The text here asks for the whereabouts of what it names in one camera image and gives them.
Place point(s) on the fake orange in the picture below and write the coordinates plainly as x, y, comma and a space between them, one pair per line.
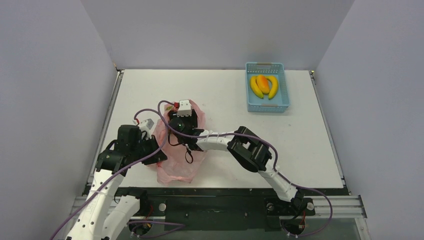
263, 84

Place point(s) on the yellow fake banana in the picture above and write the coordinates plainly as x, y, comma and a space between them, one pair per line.
255, 88
274, 86

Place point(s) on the light blue plastic basket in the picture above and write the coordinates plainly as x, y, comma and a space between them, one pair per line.
280, 102

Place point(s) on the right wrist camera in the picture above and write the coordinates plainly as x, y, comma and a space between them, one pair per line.
184, 108

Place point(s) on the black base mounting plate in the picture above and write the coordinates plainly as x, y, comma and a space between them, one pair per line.
219, 209

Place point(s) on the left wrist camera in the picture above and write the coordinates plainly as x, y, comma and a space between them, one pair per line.
146, 125

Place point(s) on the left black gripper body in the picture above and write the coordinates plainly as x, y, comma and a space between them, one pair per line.
144, 146

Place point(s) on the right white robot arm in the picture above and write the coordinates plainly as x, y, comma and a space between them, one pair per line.
245, 146

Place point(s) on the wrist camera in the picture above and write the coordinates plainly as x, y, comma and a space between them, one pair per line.
146, 125
184, 108

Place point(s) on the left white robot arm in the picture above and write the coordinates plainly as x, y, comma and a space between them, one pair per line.
95, 220

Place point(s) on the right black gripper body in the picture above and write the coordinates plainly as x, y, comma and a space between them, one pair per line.
185, 118

